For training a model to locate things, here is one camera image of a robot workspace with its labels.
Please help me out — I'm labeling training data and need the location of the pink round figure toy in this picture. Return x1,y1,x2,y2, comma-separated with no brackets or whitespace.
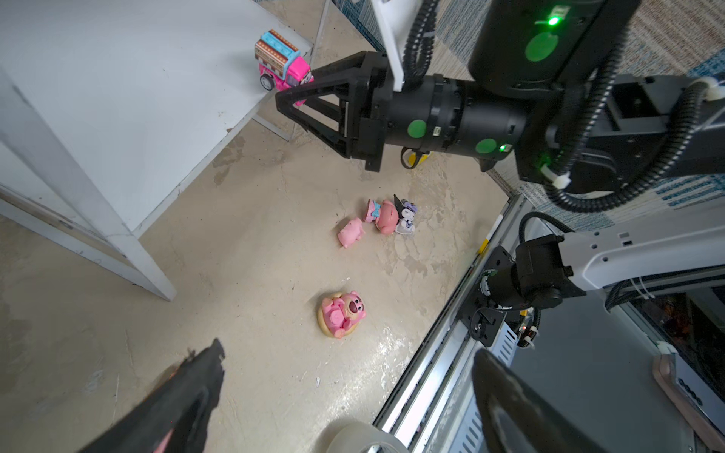
364,199,400,235

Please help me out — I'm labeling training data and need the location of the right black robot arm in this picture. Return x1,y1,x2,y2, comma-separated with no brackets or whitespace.
276,1,724,345

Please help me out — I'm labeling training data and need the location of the pink toy truck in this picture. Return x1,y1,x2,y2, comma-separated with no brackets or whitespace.
254,29,315,92

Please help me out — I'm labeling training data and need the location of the white two-tier shelf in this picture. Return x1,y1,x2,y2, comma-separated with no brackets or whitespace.
1,1,316,300

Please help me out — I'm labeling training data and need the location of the pink bear donut toy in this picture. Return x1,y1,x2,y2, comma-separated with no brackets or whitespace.
316,291,367,339

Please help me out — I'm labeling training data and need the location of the clear tape roll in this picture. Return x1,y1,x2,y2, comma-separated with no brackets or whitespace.
327,421,409,453

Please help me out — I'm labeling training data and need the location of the pink pig toy right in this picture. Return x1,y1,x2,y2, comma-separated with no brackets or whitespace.
337,217,364,248

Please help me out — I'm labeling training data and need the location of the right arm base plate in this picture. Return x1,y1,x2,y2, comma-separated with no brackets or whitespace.
457,245,541,348

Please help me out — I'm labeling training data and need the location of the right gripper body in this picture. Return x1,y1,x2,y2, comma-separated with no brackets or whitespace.
341,51,395,173

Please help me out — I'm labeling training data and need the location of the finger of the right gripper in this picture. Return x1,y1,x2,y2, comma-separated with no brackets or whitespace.
275,52,363,108
277,98,350,159

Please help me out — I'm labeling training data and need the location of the black white kuromi figure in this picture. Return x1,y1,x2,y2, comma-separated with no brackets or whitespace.
394,196,417,235

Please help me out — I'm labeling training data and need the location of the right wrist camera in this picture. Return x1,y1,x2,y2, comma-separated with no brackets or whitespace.
370,0,423,92

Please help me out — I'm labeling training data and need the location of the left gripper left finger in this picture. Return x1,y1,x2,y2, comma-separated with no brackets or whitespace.
81,339,225,452

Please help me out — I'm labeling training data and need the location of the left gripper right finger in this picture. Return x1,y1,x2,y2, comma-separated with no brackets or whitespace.
472,349,603,452

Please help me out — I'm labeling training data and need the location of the yellow tube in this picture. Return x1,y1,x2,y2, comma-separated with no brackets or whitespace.
400,147,430,170

